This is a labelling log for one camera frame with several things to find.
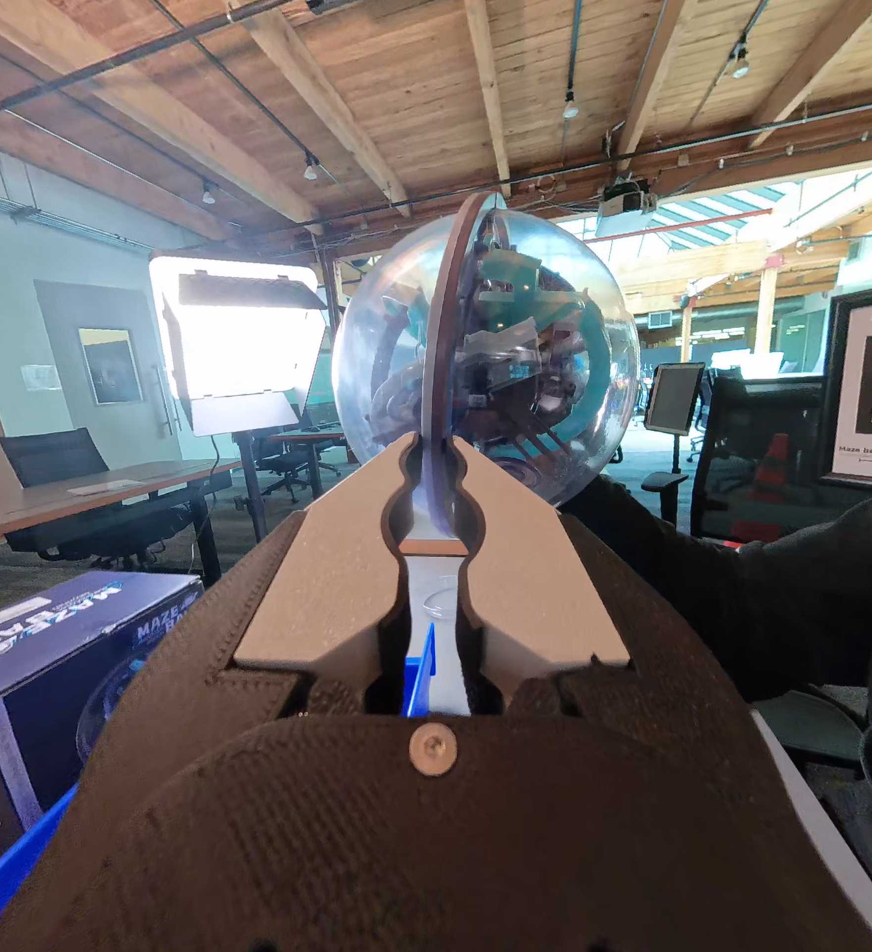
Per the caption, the clear plastic maze ball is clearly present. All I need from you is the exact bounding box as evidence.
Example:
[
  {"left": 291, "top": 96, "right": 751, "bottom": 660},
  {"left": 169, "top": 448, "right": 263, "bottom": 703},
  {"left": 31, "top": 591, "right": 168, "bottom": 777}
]
[{"left": 332, "top": 194, "right": 641, "bottom": 539}]

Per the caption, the ceiling projector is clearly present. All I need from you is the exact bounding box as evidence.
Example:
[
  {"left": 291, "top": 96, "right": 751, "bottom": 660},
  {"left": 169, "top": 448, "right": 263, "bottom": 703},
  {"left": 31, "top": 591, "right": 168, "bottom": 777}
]
[{"left": 597, "top": 179, "right": 659, "bottom": 221}]

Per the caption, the person's right forearm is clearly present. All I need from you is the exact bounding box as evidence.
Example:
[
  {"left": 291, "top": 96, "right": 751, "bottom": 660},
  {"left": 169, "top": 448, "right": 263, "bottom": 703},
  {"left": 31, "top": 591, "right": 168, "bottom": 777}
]
[{"left": 560, "top": 476, "right": 872, "bottom": 700}]

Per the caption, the framed wall picture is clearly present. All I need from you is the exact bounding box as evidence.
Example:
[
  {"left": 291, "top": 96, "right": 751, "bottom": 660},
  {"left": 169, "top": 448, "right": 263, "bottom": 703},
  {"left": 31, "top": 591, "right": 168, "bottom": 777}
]
[{"left": 79, "top": 328, "right": 145, "bottom": 407}]

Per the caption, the dark blue cardboard box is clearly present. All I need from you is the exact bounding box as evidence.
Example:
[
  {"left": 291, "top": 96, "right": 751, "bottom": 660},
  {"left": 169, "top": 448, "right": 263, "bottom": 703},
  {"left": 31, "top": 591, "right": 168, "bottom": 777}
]
[{"left": 0, "top": 570, "right": 203, "bottom": 864}]

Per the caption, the bright light panel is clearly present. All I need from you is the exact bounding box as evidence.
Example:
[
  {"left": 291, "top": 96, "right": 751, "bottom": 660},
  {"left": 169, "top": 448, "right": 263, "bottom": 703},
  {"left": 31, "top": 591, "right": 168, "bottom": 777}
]
[{"left": 149, "top": 253, "right": 330, "bottom": 437}]

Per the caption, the blue plastic bin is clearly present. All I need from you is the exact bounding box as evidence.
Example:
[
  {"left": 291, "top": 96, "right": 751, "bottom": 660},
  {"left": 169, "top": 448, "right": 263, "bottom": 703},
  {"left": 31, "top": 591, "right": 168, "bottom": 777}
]
[{"left": 0, "top": 622, "right": 440, "bottom": 952}]

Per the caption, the wooden desk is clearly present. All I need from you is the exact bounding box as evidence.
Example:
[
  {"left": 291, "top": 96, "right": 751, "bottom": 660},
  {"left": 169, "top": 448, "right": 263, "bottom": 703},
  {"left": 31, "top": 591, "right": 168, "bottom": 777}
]
[{"left": 0, "top": 457, "right": 239, "bottom": 545}]

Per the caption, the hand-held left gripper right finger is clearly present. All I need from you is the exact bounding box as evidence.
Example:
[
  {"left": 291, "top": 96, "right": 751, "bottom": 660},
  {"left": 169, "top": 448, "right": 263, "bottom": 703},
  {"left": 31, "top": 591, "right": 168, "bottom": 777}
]
[{"left": 444, "top": 436, "right": 630, "bottom": 700}]

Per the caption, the black framed tag sign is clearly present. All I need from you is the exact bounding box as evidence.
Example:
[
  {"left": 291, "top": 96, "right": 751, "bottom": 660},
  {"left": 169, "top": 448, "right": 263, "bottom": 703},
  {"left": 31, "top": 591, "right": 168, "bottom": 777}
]
[{"left": 819, "top": 283, "right": 872, "bottom": 490}]

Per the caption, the orange traffic cone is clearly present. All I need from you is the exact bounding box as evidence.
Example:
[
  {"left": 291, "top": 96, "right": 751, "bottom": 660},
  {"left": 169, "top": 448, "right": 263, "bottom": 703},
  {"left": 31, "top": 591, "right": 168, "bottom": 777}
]
[{"left": 749, "top": 432, "right": 794, "bottom": 502}]

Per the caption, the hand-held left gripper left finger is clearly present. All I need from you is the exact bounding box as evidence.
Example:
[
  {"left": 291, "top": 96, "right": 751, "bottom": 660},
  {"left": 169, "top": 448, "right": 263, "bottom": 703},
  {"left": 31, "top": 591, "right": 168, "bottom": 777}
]
[{"left": 236, "top": 436, "right": 419, "bottom": 712}]

